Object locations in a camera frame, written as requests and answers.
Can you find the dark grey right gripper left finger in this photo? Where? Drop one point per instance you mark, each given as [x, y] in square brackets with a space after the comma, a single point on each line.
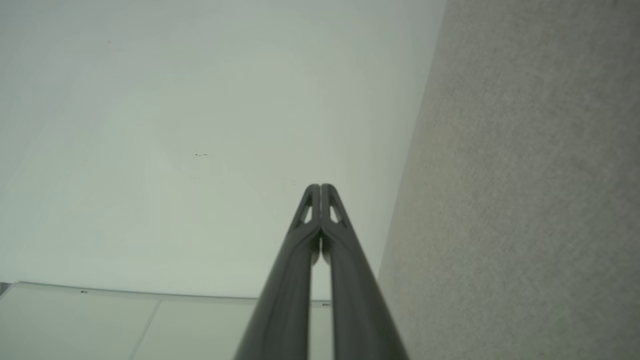
[287, 300]

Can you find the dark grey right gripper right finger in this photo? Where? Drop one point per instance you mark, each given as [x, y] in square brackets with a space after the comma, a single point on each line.
[355, 300]

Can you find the grey fabric sofa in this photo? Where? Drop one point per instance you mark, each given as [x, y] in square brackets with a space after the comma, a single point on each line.
[525, 190]

